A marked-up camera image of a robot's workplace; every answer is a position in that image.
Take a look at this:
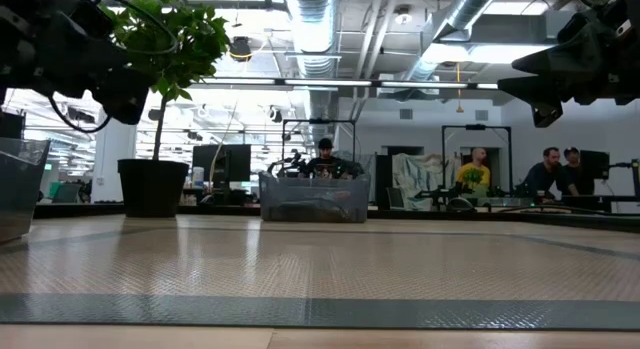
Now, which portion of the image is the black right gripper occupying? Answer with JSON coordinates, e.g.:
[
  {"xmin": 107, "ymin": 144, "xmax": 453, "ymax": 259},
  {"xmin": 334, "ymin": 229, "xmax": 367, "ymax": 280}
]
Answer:
[{"xmin": 496, "ymin": 0, "xmax": 640, "ymax": 130}]

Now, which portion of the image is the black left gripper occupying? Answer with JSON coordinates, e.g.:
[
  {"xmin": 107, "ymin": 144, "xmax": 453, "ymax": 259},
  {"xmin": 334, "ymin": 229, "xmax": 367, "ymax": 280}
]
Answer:
[{"xmin": 0, "ymin": 0, "xmax": 155, "ymax": 127}]

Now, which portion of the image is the white round pillar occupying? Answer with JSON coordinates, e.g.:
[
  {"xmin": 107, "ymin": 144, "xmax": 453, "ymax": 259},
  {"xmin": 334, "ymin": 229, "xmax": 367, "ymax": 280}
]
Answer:
[{"xmin": 91, "ymin": 106, "xmax": 138, "ymax": 204}]

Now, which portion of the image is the green leafy potted tree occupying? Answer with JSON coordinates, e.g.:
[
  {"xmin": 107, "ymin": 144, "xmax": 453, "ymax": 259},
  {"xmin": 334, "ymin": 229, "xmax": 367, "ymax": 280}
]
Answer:
[{"xmin": 99, "ymin": 0, "xmax": 232, "ymax": 163}]

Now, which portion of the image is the yellow hanging pendant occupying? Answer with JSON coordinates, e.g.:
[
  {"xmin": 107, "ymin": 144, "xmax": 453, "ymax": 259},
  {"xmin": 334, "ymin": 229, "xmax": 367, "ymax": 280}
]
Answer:
[{"xmin": 454, "ymin": 62, "xmax": 465, "ymax": 114}]

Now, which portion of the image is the small black monitor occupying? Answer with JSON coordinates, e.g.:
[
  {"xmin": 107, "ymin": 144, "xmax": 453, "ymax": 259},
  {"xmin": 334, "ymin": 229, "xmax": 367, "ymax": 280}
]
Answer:
[{"xmin": 579, "ymin": 149, "xmax": 611, "ymax": 181}]

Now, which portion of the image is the person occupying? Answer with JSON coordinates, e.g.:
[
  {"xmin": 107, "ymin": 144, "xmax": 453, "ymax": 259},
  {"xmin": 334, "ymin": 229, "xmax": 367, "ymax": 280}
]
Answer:
[
  {"xmin": 304, "ymin": 137, "xmax": 351, "ymax": 180},
  {"xmin": 455, "ymin": 147, "xmax": 493, "ymax": 191},
  {"xmin": 559, "ymin": 146, "xmax": 597, "ymax": 197},
  {"xmin": 518, "ymin": 146, "xmax": 569, "ymax": 198}
]

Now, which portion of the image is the black plant pot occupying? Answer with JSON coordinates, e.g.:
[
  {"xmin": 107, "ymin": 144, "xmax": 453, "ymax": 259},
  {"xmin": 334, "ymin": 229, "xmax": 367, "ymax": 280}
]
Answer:
[{"xmin": 117, "ymin": 158, "xmax": 191, "ymax": 219}]

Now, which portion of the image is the black computer monitor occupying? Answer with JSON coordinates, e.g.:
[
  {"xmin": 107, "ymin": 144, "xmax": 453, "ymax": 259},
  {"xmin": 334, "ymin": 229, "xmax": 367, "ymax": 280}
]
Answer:
[{"xmin": 191, "ymin": 143, "xmax": 253, "ymax": 184}]

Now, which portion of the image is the teal chair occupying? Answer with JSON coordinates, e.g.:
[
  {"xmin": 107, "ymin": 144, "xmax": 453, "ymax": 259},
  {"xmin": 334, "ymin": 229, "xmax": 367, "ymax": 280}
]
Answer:
[{"xmin": 49, "ymin": 181, "xmax": 82, "ymax": 204}]

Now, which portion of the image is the black box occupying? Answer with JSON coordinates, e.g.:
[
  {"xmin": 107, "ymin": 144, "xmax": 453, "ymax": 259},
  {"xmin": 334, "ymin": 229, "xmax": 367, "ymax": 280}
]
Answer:
[{"xmin": 0, "ymin": 111, "xmax": 27, "ymax": 140}]

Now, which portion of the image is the black ceiling spot lamp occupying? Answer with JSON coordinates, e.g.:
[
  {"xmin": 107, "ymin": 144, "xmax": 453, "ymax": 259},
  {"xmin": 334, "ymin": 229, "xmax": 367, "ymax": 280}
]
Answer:
[{"xmin": 228, "ymin": 36, "xmax": 253, "ymax": 64}]

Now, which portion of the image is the small green plant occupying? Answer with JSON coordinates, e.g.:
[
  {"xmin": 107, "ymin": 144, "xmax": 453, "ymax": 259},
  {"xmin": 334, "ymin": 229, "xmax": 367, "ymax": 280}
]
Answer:
[{"xmin": 463, "ymin": 167, "xmax": 486, "ymax": 187}]

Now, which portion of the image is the black background table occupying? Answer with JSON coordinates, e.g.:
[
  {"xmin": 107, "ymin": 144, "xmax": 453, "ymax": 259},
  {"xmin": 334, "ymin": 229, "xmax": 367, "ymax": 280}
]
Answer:
[{"xmin": 559, "ymin": 193, "xmax": 640, "ymax": 214}]

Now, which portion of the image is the translucent grey plastic bin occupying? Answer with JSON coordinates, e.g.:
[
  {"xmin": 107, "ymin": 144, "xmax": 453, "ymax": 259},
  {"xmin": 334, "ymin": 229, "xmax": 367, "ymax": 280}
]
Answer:
[{"xmin": 0, "ymin": 137, "xmax": 52, "ymax": 243}]

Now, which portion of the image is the white green draped cloth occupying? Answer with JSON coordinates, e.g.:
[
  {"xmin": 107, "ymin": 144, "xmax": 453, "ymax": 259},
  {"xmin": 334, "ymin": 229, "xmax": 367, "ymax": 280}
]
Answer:
[{"xmin": 392, "ymin": 152, "xmax": 462, "ymax": 211}]

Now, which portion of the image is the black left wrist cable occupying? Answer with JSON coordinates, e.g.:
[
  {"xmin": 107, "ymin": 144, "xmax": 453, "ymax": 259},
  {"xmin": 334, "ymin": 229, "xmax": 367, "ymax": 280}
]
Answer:
[{"xmin": 47, "ymin": 92, "xmax": 113, "ymax": 136}]

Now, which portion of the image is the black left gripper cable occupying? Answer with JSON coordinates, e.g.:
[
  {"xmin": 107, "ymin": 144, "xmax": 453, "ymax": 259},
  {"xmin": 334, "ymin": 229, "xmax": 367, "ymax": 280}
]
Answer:
[{"xmin": 87, "ymin": 0, "xmax": 180, "ymax": 57}]

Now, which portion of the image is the black metal rig frame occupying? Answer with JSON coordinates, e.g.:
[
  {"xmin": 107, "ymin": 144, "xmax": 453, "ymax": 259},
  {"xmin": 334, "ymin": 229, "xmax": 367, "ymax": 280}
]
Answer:
[
  {"xmin": 281, "ymin": 117, "xmax": 357, "ymax": 163},
  {"xmin": 441, "ymin": 123, "xmax": 514, "ymax": 196}
]

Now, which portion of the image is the silver ventilation duct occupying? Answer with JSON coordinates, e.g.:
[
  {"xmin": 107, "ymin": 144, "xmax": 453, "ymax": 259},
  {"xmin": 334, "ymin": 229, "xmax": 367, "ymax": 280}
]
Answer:
[
  {"xmin": 399, "ymin": 0, "xmax": 505, "ymax": 86},
  {"xmin": 287, "ymin": 0, "xmax": 342, "ymax": 136}
]

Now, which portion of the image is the black table edge rail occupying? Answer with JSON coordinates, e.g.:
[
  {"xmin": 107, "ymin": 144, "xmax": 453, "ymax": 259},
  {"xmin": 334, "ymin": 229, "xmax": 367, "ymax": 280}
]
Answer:
[{"xmin": 33, "ymin": 202, "xmax": 640, "ymax": 234}]

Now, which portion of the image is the grey plastic bin with handle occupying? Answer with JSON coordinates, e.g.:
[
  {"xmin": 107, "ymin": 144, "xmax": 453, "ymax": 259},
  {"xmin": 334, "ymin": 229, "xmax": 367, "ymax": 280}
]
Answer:
[{"xmin": 258, "ymin": 171, "xmax": 372, "ymax": 224}]

